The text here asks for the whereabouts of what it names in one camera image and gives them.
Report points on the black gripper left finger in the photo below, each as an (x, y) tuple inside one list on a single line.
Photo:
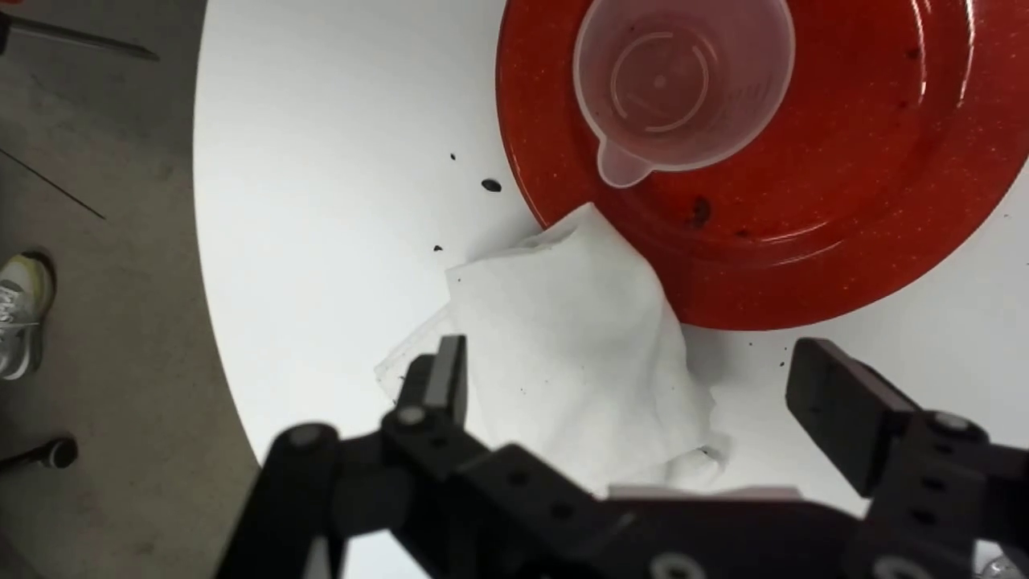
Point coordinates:
[(440, 388)]

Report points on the white sneaker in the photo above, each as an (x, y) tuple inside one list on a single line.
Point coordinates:
[(20, 318)]

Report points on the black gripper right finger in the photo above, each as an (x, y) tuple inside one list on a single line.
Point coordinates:
[(848, 421)]

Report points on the large red plate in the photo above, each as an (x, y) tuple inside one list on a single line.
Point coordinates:
[(879, 196)]

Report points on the white cloth towel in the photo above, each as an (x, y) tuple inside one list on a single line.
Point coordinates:
[(579, 341)]

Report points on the clear plastic measuring cup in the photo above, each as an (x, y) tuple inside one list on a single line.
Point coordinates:
[(685, 77)]

